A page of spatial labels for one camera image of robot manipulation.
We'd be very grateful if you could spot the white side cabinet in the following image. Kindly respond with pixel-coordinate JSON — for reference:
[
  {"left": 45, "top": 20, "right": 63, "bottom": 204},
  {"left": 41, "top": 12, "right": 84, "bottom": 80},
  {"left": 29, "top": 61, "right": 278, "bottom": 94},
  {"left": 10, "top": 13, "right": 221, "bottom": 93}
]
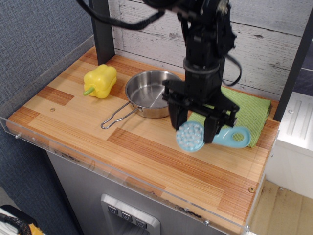
[{"left": 265, "top": 92, "right": 313, "bottom": 198}]

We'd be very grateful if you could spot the black yellow bag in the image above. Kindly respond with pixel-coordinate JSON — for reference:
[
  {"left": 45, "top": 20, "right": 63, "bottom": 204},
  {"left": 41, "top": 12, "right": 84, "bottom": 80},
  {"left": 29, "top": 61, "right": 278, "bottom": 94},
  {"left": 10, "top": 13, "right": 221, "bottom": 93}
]
[{"left": 0, "top": 205, "right": 44, "bottom": 235}]

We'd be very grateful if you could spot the dark vertical post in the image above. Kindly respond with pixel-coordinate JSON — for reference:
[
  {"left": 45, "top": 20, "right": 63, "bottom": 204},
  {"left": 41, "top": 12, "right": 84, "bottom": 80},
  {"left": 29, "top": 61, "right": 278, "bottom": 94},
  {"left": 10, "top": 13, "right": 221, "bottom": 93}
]
[
  {"left": 273, "top": 9, "right": 313, "bottom": 121},
  {"left": 89, "top": 0, "right": 115, "bottom": 65}
]

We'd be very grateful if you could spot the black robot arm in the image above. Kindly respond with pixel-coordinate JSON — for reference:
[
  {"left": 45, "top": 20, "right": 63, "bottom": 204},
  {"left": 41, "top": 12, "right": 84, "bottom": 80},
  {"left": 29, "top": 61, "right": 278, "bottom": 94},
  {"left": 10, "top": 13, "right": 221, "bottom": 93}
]
[{"left": 145, "top": 0, "right": 239, "bottom": 143}]

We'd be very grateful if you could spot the dark right vertical post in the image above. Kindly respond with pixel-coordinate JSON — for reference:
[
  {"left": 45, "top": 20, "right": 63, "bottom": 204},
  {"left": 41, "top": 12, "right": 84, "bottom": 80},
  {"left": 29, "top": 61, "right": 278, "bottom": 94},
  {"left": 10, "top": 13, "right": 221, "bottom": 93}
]
[{"left": 273, "top": 9, "right": 313, "bottom": 121}]

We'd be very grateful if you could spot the clear acrylic table guard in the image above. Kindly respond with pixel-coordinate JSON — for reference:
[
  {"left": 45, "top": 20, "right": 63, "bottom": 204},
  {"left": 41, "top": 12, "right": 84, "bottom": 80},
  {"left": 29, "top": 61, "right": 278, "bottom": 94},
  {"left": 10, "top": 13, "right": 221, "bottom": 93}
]
[{"left": 0, "top": 37, "right": 279, "bottom": 235}]

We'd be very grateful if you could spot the green folded cloth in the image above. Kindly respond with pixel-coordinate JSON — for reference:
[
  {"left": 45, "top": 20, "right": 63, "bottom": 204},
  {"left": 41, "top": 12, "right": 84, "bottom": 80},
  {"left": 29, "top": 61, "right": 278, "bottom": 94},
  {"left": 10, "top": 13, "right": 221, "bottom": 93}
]
[{"left": 187, "top": 86, "right": 272, "bottom": 148}]

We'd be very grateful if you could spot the silver cabinet button panel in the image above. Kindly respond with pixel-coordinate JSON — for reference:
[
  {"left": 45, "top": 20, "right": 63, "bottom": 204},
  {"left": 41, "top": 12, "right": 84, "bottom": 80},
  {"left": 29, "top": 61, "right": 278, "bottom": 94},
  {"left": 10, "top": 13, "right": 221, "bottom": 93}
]
[{"left": 101, "top": 194, "right": 161, "bottom": 235}]

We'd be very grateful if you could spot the light blue dish brush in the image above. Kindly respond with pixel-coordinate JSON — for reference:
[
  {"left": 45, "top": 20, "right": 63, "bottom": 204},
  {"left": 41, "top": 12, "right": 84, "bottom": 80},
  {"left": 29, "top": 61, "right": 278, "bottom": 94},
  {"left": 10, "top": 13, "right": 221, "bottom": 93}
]
[{"left": 176, "top": 121, "right": 251, "bottom": 152}]

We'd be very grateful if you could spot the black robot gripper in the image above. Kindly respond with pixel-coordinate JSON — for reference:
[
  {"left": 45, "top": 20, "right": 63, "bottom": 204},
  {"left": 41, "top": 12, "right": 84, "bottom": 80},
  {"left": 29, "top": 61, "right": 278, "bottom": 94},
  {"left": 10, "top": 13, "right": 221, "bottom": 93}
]
[{"left": 162, "top": 71, "right": 240, "bottom": 143}]

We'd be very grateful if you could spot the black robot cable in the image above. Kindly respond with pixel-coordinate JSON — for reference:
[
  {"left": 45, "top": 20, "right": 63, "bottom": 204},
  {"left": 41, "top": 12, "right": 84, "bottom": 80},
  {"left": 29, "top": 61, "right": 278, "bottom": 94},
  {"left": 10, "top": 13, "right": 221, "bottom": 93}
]
[{"left": 76, "top": 0, "right": 166, "bottom": 31}]

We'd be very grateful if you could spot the grey metal cabinet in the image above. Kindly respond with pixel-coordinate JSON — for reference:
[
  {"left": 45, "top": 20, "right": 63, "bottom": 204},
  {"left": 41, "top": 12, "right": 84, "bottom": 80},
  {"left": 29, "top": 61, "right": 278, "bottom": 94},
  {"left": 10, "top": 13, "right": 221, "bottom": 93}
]
[{"left": 48, "top": 152, "right": 221, "bottom": 235}]

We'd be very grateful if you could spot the dark left vertical post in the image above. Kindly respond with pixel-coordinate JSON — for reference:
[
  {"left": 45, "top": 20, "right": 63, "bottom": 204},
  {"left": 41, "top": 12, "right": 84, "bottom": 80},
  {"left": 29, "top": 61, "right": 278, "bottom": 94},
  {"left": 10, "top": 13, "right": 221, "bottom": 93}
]
[{"left": 89, "top": 0, "right": 115, "bottom": 65}]

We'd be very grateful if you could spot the stainless steel pan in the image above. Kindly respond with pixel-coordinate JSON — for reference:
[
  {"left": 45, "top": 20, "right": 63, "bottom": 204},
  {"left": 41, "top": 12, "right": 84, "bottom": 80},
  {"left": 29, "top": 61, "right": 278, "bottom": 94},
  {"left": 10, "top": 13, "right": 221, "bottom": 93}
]
[{"left": 100, "top": 70, "right": 182, "bottom": 129}]

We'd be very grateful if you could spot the yellow toy bell pepper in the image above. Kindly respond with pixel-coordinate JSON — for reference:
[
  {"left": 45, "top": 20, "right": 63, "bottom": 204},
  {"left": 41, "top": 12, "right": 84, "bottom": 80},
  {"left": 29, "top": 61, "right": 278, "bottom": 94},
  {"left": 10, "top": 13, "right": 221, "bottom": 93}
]
[{"left": 83, "top": 64, "right": 117, "bottom": 99}]

